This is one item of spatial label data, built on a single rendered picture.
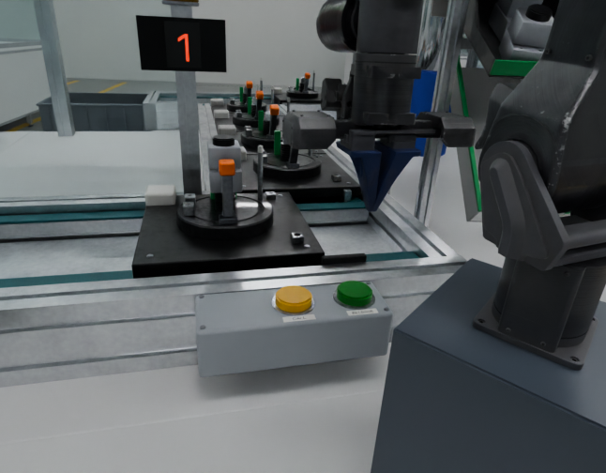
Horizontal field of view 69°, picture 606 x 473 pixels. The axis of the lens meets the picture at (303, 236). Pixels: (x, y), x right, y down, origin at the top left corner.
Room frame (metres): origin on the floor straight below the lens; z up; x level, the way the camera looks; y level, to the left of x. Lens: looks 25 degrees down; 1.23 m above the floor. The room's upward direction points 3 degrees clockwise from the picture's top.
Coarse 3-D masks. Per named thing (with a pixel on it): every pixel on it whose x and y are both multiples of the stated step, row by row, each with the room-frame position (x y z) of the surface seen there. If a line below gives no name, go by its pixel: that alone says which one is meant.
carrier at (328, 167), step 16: (256, 160) 0.87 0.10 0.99; (272, 160) 0.87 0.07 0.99; (288, 160) 0.87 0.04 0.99; (304, 160) 0.89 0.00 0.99; (320, 160) 0.89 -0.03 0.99; (256, 176) 0.83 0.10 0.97; (272, 176) 0.82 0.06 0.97; (288, 176) 0.82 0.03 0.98; (304, 176) 0.83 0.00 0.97; (320, 176) 0.85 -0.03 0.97; (240, 192) 0.74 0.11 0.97; (256, 192) 0.75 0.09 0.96; (304, 192) 0.77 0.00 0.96; (320, 192) 0.78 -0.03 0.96; (336, 192) 0.79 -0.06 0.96; (352, 192) 0.80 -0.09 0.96
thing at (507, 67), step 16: (448, 0) 0.83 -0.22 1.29; (480, 0) 0.84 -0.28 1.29; (496, 0) 0.85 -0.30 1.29; (544, 0) 0.77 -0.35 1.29; (480, 16) 0.78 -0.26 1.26; (464, 32) 0.73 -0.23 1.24; (480, 32) 0.68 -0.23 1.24; (480, 48) 0.67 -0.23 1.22; (496, 48) 0.69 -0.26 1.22; (496, 64) 0.62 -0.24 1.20; (512, 64) 0.62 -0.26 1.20; (528, 64) 0.62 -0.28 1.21
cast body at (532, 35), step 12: (516, 12) 0.65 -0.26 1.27; (528, 12) 0.63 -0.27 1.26; (540, 12) 0.62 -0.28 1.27; (552, 12) 0.63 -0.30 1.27; (516, 24) 0.64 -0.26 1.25; (528, 24) 0.62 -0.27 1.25; (540, 24) 0.62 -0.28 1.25; (552, 24) 0.62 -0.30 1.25; (504, 36) 0.68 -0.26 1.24; (516, 36) 0.63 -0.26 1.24; (528, 36) 0.63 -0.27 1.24; (540, 36) 0.62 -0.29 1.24; (504, 48) 0.66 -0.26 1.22; (516, 48) 0.62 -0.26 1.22; (528, 48) 0.63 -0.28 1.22; (540, 48) 0.63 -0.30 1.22; (528, 60) 0.62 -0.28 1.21
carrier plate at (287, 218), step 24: (264, 192) 0.74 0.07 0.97; (288, 192) 0.74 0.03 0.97; (144, 216) 0.61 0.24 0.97; (168, 216) 0.61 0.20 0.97; (288, 216) 0.63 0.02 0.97; (144, 240) 0.52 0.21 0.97; (168, 240) 0.53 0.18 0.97; (192, 240) 0.53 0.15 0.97; (240, 240) 0.54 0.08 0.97; (264, 240) 0.54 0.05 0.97; (288, 240) 0.55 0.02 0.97; (312, 240) 0.55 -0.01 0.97; (144, 264) 0.46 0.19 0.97; (168, 264) 0.47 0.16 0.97; (192, 264) 0.48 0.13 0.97; (216, 264) 0.48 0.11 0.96; (240, 264) 0.49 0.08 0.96; (264, 264) 0.50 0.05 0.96; (288, 264) 0.51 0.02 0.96; (312, 264) 0.51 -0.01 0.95
